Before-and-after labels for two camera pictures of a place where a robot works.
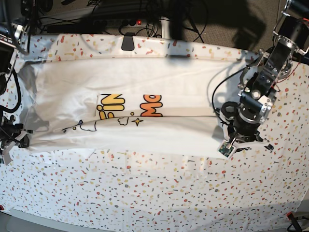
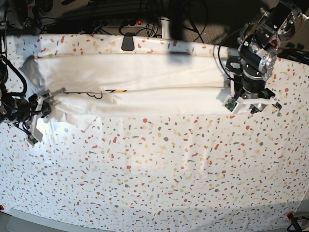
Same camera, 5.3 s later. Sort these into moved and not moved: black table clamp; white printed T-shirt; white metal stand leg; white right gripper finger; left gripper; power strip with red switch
Moved: left gripper; white printed T-shirt; white right gripper finger
Not moved: black table clamp; white metal stand leg; power strip with red switch
